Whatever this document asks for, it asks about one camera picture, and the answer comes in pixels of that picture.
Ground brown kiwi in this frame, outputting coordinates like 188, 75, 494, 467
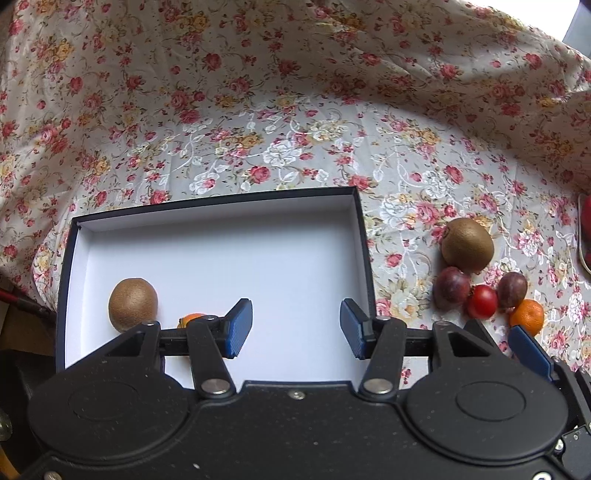
108, 278, 159, 333
440, 218, 495, 276

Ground pale oval plate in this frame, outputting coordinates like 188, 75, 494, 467
577, 194, 591, 274

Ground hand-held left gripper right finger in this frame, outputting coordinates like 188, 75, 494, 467
339, 298, 503, 400

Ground dark blue object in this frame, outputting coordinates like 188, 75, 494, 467
564, 0, 591, 51

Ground brown wooden board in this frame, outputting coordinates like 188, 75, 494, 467
0, 305, 56, 357

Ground red and black rod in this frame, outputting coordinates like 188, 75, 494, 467
0, 276, 56, 324

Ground red cherry tomato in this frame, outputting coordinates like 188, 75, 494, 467
465, 285, 499, 320

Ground dark purple plum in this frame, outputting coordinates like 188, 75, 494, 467
433, 266, 472, 311
497, 271, 528, 309

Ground floral tablecloth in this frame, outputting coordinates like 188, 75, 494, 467
0, 0, 591, 386

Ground black box with white inside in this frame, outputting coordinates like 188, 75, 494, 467
54, 186, 378, 388

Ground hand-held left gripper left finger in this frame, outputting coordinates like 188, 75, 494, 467
105, 298, 254, 399

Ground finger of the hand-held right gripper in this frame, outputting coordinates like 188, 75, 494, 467
507, 325, 591, 426

